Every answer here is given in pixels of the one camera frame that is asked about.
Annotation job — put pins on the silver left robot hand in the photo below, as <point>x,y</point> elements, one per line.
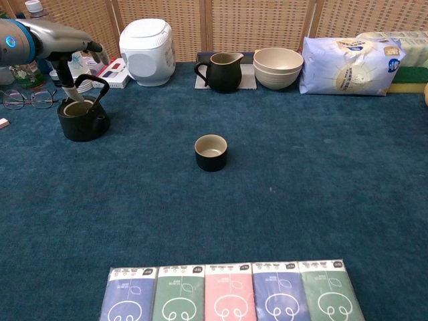
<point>57,40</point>

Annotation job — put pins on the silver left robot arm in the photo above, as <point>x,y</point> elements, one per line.
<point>15,41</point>

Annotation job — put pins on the small black jar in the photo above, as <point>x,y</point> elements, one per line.
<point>55,78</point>

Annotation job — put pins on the clear bottle with red label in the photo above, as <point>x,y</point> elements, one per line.
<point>33,6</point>

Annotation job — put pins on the small white pink box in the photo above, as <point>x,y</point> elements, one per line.
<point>92,63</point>

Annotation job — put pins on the stack of white paper cups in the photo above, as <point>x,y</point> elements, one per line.
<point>85,85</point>

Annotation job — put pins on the translucent grey container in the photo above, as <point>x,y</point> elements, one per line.
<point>5,75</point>

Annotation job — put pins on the black rimmed eyeglasses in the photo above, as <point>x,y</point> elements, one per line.
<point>26,99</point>

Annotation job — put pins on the red and white box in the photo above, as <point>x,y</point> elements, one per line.
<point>115,77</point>

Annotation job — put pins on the white rice cooker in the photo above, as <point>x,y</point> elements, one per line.
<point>147,53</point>

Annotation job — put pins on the pink eraser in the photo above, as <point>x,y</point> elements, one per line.
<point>4,123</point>

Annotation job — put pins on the black ceramic pitcher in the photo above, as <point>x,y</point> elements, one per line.
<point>224,75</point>

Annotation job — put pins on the dark flat box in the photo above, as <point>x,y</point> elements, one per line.
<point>249,57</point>

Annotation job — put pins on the grey cloth mat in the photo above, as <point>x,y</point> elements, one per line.
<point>248,78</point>

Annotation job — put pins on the black teacup with beige inside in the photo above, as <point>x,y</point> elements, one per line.
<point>211,162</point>

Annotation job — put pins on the bamboo folding screen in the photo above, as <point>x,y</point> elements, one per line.
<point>257,26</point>

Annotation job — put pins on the beige ribbed bowl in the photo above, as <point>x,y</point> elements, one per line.
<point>278,59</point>
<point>277,80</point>

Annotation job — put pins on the blue tissue pack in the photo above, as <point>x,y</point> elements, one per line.
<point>279,294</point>
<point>128,297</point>

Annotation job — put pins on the teal fabric table cover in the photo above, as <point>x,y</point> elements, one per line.
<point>267,207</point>

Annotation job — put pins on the green tissue pack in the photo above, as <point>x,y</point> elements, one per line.
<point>329,294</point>
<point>179,297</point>

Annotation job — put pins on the pale blue tissue bag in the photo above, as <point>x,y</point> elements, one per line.
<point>347,70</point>

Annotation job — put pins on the pink tissue pack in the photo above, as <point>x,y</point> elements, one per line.
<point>229,297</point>

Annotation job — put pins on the pale green towel pack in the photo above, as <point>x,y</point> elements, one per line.
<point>411,41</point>

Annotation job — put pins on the green and yellow sponge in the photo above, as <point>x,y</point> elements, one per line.
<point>409,80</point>

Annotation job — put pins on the tan round object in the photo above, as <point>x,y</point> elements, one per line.
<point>426,95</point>

